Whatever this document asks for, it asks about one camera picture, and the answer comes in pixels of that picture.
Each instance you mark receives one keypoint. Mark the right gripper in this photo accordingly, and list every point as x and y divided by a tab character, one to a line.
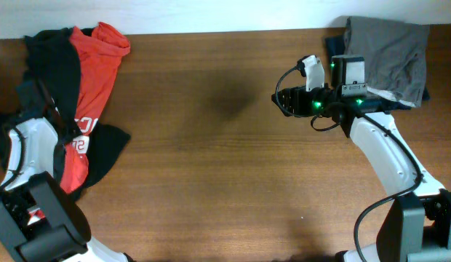
299	92

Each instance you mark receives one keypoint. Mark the black t-shirt white letters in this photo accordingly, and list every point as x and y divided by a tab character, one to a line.
53	64

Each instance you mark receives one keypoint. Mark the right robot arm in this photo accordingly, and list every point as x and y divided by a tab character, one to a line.
413	223

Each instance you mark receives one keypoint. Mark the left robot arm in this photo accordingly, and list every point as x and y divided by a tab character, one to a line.
38	220

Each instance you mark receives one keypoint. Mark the black garment under pile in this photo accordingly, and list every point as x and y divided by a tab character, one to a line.
106	143

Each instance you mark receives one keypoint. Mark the navy folded garment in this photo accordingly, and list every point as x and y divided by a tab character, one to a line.
336	45

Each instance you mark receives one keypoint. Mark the red t-shirt white print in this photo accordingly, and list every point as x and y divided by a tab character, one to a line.
100	50

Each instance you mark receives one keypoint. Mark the grey folded garment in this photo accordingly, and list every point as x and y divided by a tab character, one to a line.
368	27

